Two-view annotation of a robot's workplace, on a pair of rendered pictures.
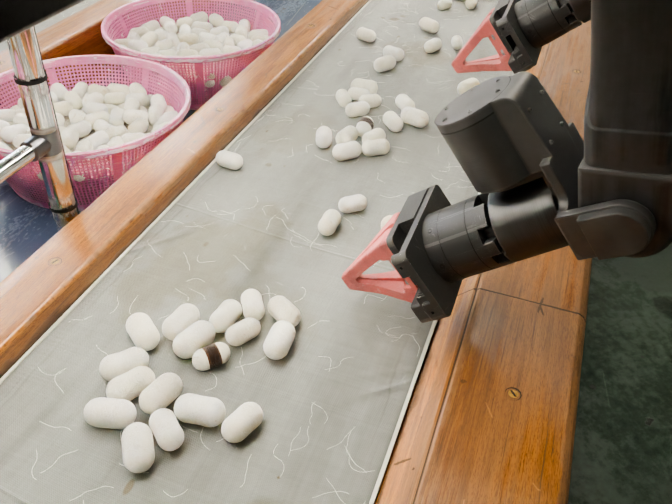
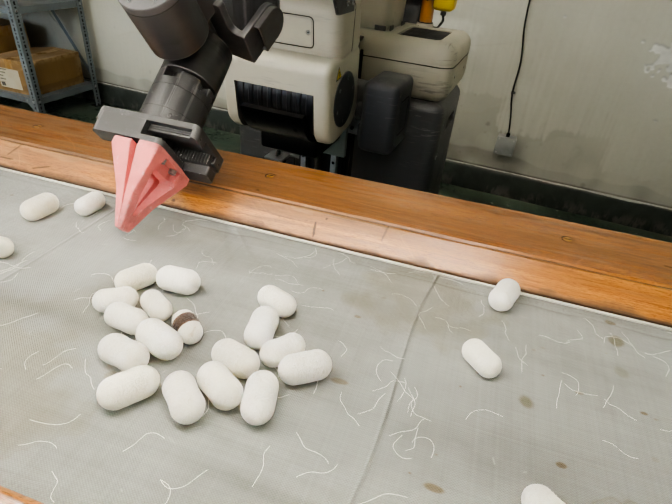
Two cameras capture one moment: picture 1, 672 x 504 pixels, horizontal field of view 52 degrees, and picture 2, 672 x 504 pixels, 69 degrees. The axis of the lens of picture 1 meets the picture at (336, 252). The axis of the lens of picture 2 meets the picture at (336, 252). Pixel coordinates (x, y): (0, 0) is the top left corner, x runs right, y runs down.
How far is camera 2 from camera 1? 0.48 m
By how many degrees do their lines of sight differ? 72
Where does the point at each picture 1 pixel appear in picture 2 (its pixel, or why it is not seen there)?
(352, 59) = not seen: outside the picture
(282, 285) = (80, 288)
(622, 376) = not seen: hidden behind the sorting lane
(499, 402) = (277, 181)
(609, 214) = (270, 12)
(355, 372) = (220, 250)
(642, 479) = not seen: hidden behind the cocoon
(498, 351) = (231, 175)
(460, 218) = (180, 90)
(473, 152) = (188, 16)
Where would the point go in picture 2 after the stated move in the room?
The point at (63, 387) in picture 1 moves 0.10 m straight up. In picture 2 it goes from (196, 473) to (178, 344)
